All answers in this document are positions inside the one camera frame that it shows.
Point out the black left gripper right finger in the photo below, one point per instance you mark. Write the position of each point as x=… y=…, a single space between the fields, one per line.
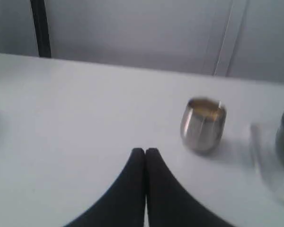
x=168 y=203

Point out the white plastic tray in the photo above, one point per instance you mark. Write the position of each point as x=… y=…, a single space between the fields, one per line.
x=267 y=162

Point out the stainless steel cup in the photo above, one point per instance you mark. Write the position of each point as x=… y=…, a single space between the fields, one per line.
x=202 y=124

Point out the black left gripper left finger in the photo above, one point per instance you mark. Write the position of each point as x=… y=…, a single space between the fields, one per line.
x=123 y=204

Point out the black vertical pole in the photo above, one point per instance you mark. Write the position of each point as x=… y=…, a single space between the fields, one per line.
x=41 y=28

